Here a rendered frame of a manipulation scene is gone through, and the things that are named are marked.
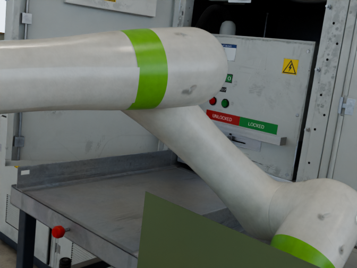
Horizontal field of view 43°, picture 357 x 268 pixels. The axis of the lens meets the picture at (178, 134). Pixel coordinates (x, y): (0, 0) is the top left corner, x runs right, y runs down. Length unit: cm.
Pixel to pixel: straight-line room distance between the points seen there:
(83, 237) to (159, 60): 68
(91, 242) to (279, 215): 49
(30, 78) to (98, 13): 120
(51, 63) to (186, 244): 38
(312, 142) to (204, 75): 89
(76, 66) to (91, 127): 121
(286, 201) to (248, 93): 81
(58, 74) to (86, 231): 67
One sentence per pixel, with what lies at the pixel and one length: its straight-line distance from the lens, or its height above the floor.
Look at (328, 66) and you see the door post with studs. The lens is 148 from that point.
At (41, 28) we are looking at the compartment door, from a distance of 169.
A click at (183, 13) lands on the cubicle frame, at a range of 183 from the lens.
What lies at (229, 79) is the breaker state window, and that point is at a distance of 171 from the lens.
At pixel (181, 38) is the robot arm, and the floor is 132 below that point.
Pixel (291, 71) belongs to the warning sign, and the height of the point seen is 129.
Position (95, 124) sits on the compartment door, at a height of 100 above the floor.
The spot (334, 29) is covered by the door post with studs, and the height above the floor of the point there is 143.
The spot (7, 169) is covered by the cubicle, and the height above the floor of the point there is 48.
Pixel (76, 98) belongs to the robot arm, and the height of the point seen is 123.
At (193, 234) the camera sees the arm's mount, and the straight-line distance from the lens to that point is 75.
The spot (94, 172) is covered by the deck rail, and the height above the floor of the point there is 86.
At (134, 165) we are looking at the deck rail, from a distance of 171.
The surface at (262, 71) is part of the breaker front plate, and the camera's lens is 163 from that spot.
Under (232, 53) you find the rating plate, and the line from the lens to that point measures 171.
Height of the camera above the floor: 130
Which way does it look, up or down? 10 degrees down
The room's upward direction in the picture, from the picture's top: 7 degrees clockwise
